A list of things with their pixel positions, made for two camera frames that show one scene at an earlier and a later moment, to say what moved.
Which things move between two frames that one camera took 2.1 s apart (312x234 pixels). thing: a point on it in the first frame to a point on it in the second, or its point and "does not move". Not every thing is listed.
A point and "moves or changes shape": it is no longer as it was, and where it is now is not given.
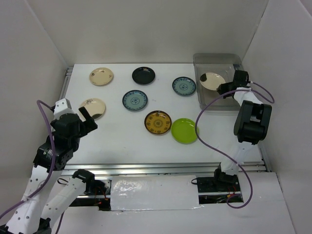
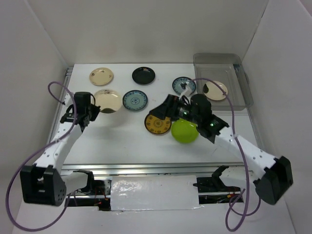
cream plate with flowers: x=101 y=76 does not move
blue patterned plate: x=135 y=100 does not move
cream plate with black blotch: x=211 y=81 moves or changes shape
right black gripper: x=223 y=87 to x=166 y=108
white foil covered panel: x=154 y=193 does not move
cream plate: x=95 y=107 moves or changes shape
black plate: x=143 y=75 does not move
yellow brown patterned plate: x=157 y=122 does not move
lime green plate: x=183 y=130 does not move
